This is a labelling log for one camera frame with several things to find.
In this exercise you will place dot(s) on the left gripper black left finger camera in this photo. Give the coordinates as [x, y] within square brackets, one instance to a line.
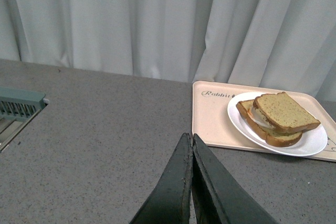
[169, 202]

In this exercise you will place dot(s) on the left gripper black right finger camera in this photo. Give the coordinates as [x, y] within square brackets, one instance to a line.
[217, 196]

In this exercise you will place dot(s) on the bread slice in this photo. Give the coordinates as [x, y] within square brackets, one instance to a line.
[271, 137]
[285, 113]

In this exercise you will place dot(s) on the white round plate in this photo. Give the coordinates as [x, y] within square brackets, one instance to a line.
[311, 142]

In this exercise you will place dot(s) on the beige rabbit tray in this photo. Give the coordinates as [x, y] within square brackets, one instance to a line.
[211, 123]

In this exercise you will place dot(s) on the fried egg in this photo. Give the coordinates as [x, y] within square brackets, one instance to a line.
[259, 118]

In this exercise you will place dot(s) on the grey-white curtain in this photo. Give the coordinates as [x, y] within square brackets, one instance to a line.
[279, 44]

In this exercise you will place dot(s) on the green dish rack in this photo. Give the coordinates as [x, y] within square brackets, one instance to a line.
[18, 108]

